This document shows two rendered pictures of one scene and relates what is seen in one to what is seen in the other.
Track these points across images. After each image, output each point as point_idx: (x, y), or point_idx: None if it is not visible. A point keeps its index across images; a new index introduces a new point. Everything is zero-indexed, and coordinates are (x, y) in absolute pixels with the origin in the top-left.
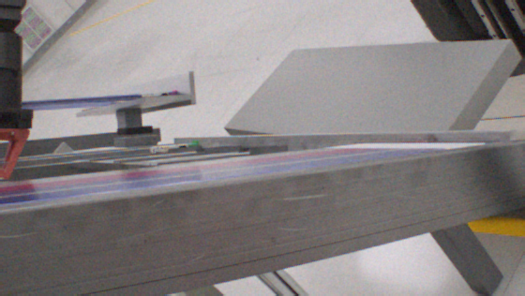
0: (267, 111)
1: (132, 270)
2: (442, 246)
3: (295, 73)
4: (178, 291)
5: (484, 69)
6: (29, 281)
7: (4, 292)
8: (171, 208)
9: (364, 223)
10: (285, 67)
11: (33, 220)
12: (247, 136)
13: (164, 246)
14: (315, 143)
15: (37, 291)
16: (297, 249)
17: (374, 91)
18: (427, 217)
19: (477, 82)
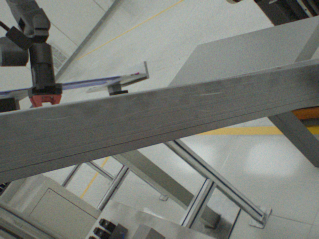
0: (187, 78)
1: (124, 134)
2: (293, 142)
3: (200, 57)
4: (149, 145)
5: (308, 34)
6: (69, 143)
7: (55, 149)
8: (141, 101)
9: (244, 107)
10: (194, 55)
11: (68, 110)
12: None
13: (140, 121)
14: None
15: (73, 148)
16: (210, 121)
17: (244, 58)
18: (281, 104)
19: (304, 42)
